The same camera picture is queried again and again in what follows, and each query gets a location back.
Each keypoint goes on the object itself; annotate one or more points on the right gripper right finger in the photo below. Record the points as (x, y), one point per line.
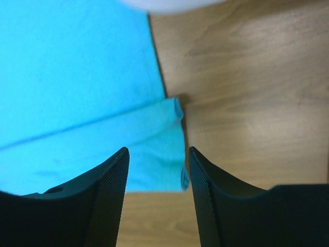
(231, 212)

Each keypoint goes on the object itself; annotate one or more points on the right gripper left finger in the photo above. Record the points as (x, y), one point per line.
(84, 211)

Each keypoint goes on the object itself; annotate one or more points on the light blue t shirt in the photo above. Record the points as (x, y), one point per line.
(79, 81)

